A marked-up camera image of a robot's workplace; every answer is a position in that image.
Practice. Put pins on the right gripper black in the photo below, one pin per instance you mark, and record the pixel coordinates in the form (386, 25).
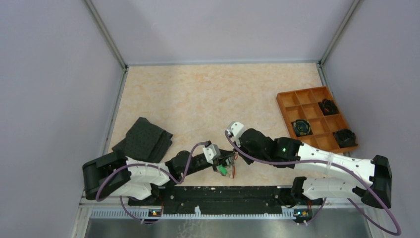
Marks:
(247, 159)

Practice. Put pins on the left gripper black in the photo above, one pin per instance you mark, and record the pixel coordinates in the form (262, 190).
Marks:
(225, 154)

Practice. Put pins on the keyring with coloured keys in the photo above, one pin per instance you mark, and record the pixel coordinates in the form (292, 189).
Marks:
(227, 166)

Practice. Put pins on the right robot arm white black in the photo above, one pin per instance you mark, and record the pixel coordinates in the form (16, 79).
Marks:
(368, 179)

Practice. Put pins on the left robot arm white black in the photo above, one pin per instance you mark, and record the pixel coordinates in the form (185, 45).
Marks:
(118, 175)

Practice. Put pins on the dark patterned rolled item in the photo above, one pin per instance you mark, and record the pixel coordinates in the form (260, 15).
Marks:
(301, 127)

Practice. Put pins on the orange compartment tray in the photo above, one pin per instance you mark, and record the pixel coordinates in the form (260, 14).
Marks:
(303, 104)

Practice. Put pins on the black folded cloth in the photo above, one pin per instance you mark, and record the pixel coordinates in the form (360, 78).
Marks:
(145, 141)

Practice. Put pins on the black rolled item top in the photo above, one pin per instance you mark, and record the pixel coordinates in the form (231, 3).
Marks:
(328, 107)

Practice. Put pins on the black rolled item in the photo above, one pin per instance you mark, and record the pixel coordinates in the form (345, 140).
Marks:
(328, 107)
(345, 138)

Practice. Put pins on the black rolled item bottom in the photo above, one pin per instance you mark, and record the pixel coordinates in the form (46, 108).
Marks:
(345, 138)

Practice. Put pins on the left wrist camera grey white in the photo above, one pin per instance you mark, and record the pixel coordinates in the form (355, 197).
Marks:
(211, 153)

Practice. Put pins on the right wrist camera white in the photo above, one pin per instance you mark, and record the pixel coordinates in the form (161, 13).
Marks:
(235, 129)

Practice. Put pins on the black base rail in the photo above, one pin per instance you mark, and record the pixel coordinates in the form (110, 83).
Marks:
(223, 200)

